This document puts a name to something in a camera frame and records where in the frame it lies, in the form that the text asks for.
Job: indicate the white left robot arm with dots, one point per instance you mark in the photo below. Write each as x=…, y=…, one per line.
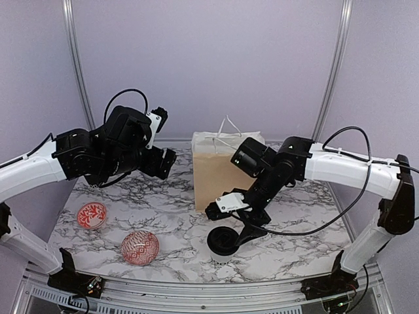
x=67, y=156

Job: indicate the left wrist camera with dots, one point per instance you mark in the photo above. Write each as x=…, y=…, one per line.
x=158, y=118

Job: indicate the black cup with straws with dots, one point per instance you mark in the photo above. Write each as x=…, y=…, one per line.
x=93, y=186

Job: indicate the right aluminium frame post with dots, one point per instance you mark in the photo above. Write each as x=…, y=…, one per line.
x=337, y=59

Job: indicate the red geometric pattern bowl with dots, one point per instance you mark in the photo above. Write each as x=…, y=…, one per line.
x=140, y=248

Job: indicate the front aluminium rail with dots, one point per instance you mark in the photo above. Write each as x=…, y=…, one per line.
x=135, y=296

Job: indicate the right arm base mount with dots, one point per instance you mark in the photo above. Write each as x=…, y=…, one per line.
x=328, y=285

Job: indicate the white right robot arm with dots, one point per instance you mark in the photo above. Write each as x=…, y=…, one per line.
x=300, y=159

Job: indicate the left aluminium frame post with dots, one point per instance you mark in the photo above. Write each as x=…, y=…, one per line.
x=69, y=21

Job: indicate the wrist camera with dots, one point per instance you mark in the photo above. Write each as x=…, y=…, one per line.
x=158, y=118
x=225, y=205

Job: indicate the aluminium frame post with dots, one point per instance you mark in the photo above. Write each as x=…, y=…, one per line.
x=337, y=59
x=69, y=21

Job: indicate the brown paper bag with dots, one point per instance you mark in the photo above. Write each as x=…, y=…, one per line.
x=213, y=173

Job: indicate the red floral pattern bowl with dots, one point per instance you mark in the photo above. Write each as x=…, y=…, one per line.
x=92, y=215

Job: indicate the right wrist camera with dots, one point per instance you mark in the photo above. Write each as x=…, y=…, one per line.
x=225, y=205

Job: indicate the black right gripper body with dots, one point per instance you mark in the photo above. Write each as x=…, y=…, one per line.
x=268, y=184

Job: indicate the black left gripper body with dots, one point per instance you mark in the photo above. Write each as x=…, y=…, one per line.
x=128, y=161

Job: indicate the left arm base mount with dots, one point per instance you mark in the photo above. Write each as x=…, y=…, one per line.
x=77, y=283

